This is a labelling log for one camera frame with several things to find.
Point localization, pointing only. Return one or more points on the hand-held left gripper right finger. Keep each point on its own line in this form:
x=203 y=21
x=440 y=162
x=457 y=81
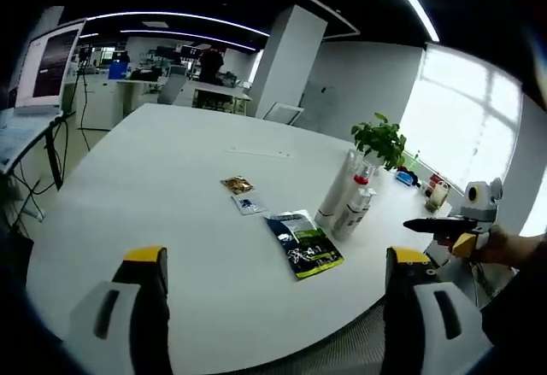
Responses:
x=406 y=315

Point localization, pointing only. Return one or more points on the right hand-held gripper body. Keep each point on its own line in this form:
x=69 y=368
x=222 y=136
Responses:
x=480 y=208

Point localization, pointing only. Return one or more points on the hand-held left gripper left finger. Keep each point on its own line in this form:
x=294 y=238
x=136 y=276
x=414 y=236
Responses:
x=145 y=315

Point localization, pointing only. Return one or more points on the small red-label skincare bottle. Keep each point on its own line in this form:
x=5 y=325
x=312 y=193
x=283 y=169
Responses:
x=346 y=221

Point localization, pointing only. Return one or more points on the white skincare tube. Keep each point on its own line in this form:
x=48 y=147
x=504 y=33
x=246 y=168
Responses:
x=335 y=195

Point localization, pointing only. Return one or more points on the black green sachet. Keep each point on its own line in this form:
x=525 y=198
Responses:
x=307 y=247

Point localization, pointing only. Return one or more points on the gold foil sachet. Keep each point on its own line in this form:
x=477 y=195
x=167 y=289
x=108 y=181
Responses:
x=237 y=183

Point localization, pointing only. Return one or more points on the green bottle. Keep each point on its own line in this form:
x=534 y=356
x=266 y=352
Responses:
x=414 y=162

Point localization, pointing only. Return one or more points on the person's right hand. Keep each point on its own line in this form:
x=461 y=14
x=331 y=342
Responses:
x=500 y=247

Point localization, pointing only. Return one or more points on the red box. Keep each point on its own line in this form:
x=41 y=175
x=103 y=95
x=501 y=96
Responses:
x=435 y=177

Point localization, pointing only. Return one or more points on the bright window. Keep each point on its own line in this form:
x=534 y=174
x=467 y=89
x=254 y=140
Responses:
x=534 y=221
x=457 y=114

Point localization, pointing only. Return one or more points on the blue box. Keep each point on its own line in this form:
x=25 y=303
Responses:
x=404 y=177

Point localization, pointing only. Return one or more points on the person's black shirt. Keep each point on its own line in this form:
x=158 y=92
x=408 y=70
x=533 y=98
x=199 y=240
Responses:
x=517 y=306

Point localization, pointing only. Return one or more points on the green potted plant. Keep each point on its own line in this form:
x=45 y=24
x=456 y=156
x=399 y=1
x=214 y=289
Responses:
x=380 y=140

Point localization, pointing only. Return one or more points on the small clear sachet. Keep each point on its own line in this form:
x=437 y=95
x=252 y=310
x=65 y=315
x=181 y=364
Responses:
x=250 y=204

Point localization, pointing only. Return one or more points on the black laptop stand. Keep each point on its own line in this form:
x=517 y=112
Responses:
x=54 y=165

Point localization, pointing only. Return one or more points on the long white office desk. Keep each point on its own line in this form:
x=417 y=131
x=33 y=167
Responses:
x=102 y=101

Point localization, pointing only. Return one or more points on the wide ceiling light strip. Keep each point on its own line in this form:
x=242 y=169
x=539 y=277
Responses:
x=410 y=1

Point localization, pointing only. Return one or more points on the white desk with wooden legs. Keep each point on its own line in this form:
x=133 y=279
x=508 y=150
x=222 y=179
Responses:
x=213 y=89

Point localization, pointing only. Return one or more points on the blue bin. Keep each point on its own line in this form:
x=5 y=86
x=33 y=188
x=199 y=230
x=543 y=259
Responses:
x=118 y=70

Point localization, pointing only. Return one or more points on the open laptop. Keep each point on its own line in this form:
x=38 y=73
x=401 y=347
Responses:
x=51 y=63

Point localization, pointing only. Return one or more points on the short curved ceiling light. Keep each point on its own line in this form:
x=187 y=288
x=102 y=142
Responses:
x=184 y=33

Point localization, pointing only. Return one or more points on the long curved ceiling light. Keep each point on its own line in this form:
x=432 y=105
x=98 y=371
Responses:
x=179 y=14

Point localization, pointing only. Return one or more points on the white frame chair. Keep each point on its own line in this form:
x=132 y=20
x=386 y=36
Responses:
x=282 y=112

